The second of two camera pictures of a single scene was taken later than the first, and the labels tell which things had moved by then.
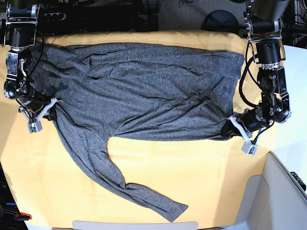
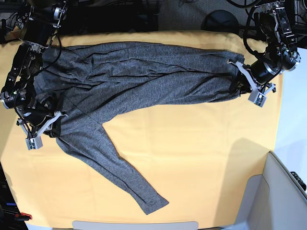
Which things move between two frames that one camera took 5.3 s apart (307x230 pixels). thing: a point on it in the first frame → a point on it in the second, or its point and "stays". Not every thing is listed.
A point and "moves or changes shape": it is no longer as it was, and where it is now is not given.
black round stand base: x=221 y=20 stays
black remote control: x=299 y=180 stays
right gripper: x=249 y=121 → x=260 y=74
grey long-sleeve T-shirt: x=104 y=91 moves or changes shape
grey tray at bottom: x=82 y=225 stays
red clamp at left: x=23 y=216 stays
